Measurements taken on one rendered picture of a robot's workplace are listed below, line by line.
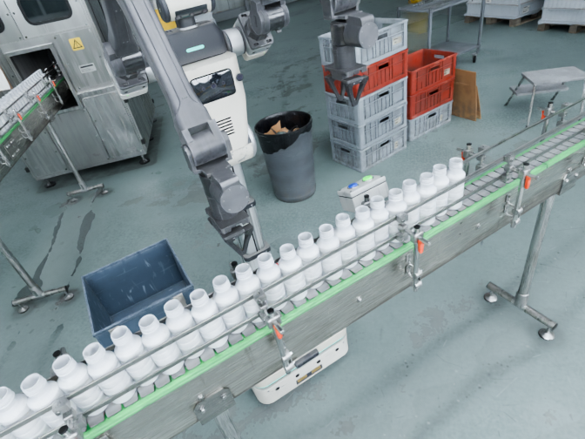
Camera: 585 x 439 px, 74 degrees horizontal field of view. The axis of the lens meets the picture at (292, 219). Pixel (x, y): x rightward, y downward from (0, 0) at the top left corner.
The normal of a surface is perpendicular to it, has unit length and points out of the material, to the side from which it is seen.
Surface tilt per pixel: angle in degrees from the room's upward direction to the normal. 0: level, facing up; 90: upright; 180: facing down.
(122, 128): 94
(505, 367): 0
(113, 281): 90
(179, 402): 90
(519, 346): 0
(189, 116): 56
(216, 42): 90
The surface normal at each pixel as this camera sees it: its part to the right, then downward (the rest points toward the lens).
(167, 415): 0.51, 0.44
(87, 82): 0.22, 0.55
